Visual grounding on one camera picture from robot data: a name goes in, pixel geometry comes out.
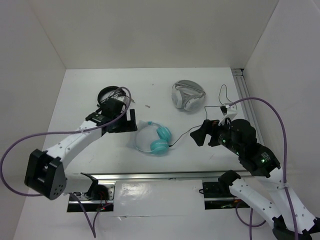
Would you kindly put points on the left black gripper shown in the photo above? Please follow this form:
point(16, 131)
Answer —
point(128, 125)

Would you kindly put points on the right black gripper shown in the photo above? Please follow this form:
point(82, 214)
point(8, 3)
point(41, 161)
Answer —
point(198, 135)

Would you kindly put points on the teal white cat-ear headphones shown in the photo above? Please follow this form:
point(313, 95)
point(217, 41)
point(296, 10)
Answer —
point(151, 138)

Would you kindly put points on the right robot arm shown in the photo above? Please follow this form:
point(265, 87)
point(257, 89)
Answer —
point(285, 213)

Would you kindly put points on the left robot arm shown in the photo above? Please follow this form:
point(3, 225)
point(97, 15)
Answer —
point(45, 172)

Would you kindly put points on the black headphones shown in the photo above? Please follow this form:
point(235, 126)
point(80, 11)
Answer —
point(113, 92)

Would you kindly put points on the white grey gaming headset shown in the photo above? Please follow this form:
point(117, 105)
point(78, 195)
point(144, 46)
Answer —
point(187, 95)

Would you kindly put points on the white cover plate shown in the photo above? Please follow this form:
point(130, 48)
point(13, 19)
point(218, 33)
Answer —
point(158, 198)

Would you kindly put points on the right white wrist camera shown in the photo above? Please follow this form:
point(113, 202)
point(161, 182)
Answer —
point(229, 112)

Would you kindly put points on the aluminium side rail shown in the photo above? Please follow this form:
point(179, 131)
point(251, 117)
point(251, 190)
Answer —
point(247, 105)

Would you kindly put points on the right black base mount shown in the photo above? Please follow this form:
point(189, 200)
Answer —
point(217, 199)

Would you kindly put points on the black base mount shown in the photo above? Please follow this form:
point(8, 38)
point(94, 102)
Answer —
point(102, 199)
point(217, 199)

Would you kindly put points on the aluminium front rail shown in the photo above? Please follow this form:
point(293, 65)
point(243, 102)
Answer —
point(158, 176)

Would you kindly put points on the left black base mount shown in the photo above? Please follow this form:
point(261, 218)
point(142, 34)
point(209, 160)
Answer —
point(102, 199)

